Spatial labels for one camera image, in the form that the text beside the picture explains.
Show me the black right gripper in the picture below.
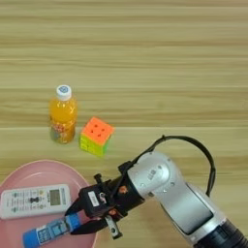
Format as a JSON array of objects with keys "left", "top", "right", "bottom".
[{"left": 64, "top": 173, "right": 145, "bottom": 241}]

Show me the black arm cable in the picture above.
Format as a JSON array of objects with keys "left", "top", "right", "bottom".
[{"left": 117, "top": 134, "right": 217, "bottom": 198}]

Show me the orange yellow green puzzle cube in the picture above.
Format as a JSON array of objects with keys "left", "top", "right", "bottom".
[{"left": 78, "top": 116, "right": 116, "bottom": 158}]

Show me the orange juice bottle white cap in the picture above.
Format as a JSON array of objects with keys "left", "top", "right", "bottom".
[{"left": 48, "top": 84, "right": 78, "bottom": 145}]

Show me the blue glue stick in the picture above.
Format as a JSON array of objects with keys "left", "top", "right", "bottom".
[{"left": 21, "top": 212, "right": 82, "bottom": 248}]

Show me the white remote control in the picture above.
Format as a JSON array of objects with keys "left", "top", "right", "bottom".
[{"left": 0, "top": 183, "right": 73, "bottom": 221}]

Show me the pink round plate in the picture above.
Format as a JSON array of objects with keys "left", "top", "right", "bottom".
[{"left": 0, "top": 159, "right": 100, "bottom": 248}]

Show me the black box with white label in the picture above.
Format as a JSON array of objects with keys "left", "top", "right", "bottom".
[{"left": 77, "top": 185, "right": 109, "bottom": 218}]

